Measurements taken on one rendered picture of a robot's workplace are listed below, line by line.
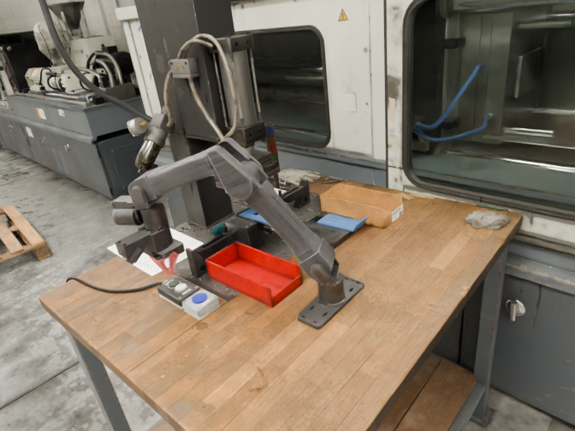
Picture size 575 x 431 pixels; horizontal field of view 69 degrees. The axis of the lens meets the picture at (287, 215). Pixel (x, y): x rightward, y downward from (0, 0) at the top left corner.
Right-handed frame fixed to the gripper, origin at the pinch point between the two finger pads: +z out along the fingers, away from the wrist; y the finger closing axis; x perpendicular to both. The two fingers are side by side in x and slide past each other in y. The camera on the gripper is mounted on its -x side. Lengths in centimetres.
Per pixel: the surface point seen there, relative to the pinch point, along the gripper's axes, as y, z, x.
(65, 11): -450, -79, 190
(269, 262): 15.5, 3.6, 21.6
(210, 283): 4.5, 6.9, 8.4
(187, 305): 10.8, 4.0, -3.2
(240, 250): 4.0, 3.1, 21.6
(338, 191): 6, 2, 69
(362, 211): 23, 2, 59
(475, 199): 48, 5, 90
